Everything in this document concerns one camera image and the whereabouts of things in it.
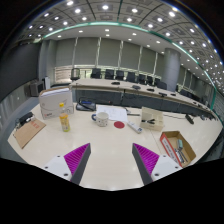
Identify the black desk microphones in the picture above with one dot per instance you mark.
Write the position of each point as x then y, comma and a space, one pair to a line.
136, 87

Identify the brown paper envelope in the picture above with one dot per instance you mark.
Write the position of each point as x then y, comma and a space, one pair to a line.
29, 132

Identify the white paper carton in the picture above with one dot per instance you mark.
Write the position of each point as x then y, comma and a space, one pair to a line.
55, 103

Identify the black table microphone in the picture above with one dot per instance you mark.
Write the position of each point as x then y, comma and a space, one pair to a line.
189, 119

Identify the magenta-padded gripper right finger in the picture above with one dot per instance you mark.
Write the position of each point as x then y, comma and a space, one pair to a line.
148, 159

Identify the yellow-capped clear drink bottle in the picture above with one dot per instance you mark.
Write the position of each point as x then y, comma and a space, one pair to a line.
64, 121

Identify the white open cardboard box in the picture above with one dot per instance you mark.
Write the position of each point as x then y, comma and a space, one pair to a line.
151, 115

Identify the flat round red coaster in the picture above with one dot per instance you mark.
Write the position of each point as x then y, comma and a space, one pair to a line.
119, 125

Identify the white power strip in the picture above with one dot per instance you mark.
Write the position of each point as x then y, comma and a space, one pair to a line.
135, 127

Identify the brown open cardboard box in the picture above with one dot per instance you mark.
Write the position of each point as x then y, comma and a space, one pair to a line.
171, 138

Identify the black power adapter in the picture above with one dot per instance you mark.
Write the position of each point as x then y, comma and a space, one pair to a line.
26, 117

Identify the black office chairs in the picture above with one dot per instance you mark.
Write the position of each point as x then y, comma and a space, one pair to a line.
109, 74

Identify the round ceiling lights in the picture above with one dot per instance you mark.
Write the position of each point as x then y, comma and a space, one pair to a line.
105, 7

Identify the white printed paper sheet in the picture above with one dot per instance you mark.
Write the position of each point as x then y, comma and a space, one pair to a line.
115, 113

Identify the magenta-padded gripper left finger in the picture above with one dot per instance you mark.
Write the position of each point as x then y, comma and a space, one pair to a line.
76, 159

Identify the long curved conference desk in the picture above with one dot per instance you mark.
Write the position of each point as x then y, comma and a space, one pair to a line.
106, 96

